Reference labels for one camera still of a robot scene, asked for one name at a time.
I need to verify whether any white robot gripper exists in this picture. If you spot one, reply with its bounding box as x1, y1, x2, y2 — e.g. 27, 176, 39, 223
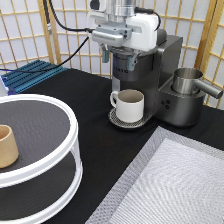
87, 10, 158, 71

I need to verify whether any grey pod coffee machine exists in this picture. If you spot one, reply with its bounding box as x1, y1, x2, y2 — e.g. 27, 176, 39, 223
109, 29, 205, 130

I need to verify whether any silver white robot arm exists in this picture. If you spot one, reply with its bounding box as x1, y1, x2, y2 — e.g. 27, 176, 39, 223
87, 0, 161, 71

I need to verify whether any white ceramic coffee mug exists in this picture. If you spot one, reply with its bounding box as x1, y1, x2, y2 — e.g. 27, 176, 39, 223
110, 89, 144, 123

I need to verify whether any stainless steel milk frother jug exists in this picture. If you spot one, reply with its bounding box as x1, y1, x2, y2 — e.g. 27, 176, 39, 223
172, 68, 223, 99

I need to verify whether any blue ribbed metal block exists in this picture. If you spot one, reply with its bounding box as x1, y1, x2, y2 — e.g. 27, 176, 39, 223
2, 60, 65, 95

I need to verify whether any wooden shoji folding screen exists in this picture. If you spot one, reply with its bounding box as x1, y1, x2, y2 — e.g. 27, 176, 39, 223
0, 0, 224, 110

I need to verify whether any grey woven placemat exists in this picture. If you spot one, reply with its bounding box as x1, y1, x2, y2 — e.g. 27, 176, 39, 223
85, 127, 224, 224

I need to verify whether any white two-tier round shelf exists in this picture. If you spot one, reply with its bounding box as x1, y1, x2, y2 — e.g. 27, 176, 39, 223
0, 94, 83, 224

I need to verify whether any tan beige cup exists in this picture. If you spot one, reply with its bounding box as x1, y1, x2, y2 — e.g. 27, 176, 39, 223
0, 125, 19, 168

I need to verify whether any black cable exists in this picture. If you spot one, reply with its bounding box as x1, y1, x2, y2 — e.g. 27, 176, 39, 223
0, 0, 101, 74

